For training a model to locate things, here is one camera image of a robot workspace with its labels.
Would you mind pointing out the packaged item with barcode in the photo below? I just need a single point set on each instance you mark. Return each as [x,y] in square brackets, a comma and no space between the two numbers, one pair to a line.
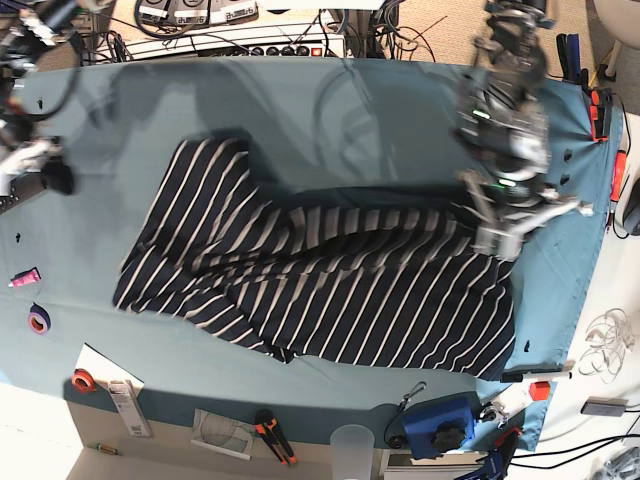
[125,401]

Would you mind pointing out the grey power supply box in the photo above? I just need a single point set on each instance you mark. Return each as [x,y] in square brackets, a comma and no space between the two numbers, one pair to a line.
[190,12]
[152,11]
[225,11]

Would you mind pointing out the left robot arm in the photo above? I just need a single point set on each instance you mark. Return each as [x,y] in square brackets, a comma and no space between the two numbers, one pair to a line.
[503,125]

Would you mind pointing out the orange black cutter pliers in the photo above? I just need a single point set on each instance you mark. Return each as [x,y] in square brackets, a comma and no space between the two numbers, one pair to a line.
[269,430]

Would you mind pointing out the black marker pen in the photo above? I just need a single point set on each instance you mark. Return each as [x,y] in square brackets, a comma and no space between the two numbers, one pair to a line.
[534,377]

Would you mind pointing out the orange handled tool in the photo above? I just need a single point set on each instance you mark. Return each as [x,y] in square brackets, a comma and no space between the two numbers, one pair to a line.
[618,175]

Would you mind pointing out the teal table cloth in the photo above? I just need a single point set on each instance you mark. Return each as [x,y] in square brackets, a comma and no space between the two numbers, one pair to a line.
[369,131]

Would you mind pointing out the black remote control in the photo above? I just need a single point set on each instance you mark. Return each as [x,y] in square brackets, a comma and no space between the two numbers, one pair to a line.
[22,189]

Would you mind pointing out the small red block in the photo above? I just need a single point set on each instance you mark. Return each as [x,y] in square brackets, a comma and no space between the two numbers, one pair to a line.
[539,391]

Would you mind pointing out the orange black clamp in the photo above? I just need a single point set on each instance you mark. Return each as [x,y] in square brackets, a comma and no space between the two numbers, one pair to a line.
[600,113]

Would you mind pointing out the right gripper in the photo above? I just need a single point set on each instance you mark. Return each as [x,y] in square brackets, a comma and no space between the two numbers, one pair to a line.
[43,156]

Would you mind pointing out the purple tape roll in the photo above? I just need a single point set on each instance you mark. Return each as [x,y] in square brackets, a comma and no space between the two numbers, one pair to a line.
[38,319]

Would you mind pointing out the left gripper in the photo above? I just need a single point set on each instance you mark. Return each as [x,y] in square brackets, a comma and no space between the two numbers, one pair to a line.
[504,227]

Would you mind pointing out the white zip ties bundle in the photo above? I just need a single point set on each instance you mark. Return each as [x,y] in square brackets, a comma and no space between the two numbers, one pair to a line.
[610,338]

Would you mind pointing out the black computer mouse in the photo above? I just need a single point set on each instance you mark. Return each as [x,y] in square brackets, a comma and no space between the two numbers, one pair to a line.
[631,214]

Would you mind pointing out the grey adapter box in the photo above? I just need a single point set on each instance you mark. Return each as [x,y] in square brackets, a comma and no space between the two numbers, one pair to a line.
[603,408]

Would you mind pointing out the blue clamp with black knob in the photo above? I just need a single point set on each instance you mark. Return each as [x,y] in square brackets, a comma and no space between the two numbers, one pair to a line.
[434,430]

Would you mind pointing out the pink tube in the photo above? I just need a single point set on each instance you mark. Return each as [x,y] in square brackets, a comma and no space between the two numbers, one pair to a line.
[31,276]

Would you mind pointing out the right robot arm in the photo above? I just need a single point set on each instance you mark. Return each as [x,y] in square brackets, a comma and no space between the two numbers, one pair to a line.
[39,28]

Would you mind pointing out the frosted plastic cup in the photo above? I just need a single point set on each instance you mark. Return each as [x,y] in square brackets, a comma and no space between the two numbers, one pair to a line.
[352,448]

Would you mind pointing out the clear plastic bag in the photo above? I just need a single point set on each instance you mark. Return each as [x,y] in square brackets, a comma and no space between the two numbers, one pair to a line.
[222,435]

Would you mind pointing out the orange tape roll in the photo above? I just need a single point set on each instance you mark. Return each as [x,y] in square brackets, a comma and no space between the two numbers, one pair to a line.
[83,382]

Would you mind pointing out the navy white striped t-shirt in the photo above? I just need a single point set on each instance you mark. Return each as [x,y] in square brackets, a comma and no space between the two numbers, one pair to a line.
[392,287]

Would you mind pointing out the white paper sheet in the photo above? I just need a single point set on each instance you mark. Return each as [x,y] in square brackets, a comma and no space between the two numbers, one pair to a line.
[102,370]

